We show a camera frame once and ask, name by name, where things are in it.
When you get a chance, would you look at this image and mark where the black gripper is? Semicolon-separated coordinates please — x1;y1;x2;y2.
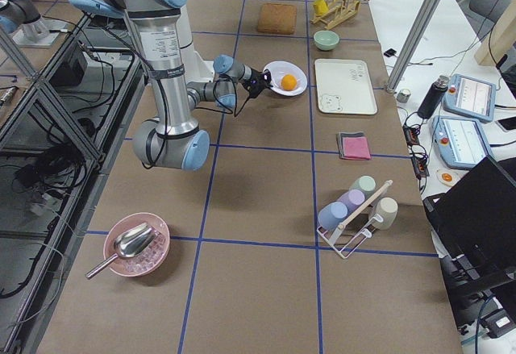
246;69;272;98

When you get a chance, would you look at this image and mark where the white round plate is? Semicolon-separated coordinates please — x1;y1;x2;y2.
264;60;307;97

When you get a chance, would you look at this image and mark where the orange fruit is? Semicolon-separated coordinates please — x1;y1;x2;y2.
281;73;298;91

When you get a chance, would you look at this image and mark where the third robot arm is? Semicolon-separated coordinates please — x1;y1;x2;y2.
1;0;48;41

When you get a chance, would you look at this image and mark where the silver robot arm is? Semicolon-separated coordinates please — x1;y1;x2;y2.
69;0;271;170

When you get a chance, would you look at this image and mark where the cream bear tray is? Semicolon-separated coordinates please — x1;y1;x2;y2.
314;59;377;115

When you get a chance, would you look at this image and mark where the wooden cutting board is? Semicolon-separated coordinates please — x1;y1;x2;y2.
256;3;297;35

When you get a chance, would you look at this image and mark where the green bowl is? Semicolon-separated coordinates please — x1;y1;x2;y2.
313;30;340;51

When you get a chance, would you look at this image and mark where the yellow mug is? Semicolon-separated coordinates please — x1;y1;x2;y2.
312;0;329;17

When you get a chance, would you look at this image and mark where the wooden peg drying rack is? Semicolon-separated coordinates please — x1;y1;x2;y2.
310;0;362;30

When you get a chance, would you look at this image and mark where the pink and grey cloth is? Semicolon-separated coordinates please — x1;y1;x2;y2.
336;131;372;160

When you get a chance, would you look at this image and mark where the small black device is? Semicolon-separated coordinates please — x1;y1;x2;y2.
383;48;397;57

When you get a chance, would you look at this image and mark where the small metal cylinder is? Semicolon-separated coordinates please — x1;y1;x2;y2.
396;88;411;103

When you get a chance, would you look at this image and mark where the green plastic cup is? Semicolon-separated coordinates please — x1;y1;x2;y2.
349;175;377;198

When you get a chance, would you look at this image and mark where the purple plastic cup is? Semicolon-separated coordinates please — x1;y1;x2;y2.
338;189;365;213

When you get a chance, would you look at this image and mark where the blue plastic cup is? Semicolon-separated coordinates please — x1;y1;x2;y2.
318;201;348;231

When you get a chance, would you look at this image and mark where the beige plastic cup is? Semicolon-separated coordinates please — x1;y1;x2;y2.
369;197;398;230

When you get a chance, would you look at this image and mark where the black water bottle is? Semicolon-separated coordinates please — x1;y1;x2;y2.
416;75;450;119

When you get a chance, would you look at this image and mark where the metal scoop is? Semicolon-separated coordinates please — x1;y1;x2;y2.
85;223;156;280

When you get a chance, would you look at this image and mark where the blue teach pendant far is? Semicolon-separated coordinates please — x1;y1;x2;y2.
443;74;496;123

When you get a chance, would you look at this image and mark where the blue teach pendant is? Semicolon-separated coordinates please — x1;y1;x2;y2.
443;74;496;123
431;115;493;170

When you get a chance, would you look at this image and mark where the blue teach pendant near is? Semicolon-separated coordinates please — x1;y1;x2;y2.
431;115;493;170

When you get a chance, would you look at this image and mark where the pink bowl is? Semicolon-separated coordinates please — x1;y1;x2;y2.
103;212;170;277

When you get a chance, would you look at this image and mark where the black laptop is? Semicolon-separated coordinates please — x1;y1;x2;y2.
423;156;515;274

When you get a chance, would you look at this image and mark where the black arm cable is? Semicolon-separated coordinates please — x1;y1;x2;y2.
143;67;253;169

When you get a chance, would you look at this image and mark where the white wire cup rack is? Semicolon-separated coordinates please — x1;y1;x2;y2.
316;199;378;260

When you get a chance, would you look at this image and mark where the aluminium frame post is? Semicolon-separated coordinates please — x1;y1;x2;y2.
385;0;440;94

